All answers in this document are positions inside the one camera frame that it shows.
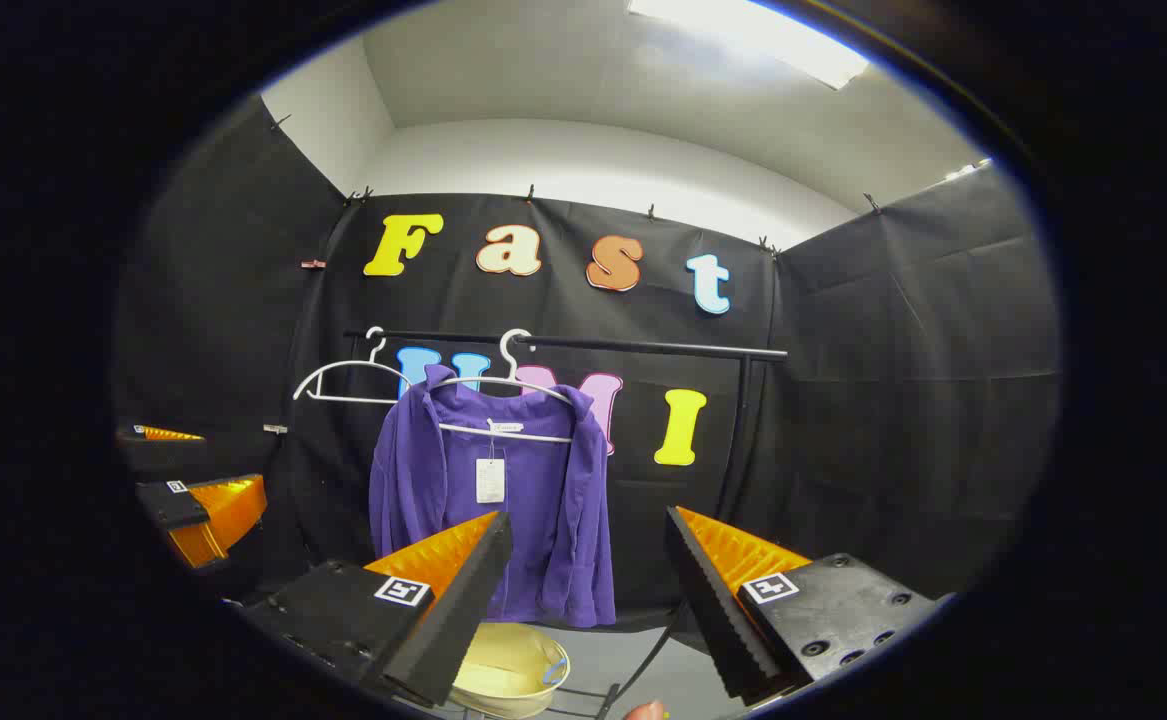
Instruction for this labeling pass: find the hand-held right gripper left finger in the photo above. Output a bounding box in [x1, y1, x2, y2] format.
[238, 510, 514, 709]

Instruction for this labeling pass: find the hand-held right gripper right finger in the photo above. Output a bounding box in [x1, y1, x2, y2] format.
[665, 505, 944, 706]

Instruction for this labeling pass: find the cream laundry hamper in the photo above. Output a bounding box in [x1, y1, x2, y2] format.
[448, 620, 572, 719]

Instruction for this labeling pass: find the purple knit jacket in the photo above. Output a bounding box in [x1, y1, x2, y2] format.
[368, 363, 617, 629]

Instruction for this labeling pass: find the white plastic hanger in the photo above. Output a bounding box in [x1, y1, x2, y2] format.
[430, 328, 576, 444]
[293, 327, 414, 406]

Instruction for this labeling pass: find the black clothes rack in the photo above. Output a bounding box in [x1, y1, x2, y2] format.
[343, 328, 790, 720]

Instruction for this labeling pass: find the black backdrop cloth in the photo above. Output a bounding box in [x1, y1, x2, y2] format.
[113, 95, 1062, 641]

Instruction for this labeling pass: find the row of black cloth clips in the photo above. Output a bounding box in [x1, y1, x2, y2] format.
[268, 113, 884, 259]

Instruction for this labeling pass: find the large ceiling light panel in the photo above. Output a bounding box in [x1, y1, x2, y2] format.
[628, 0, 871, 91]

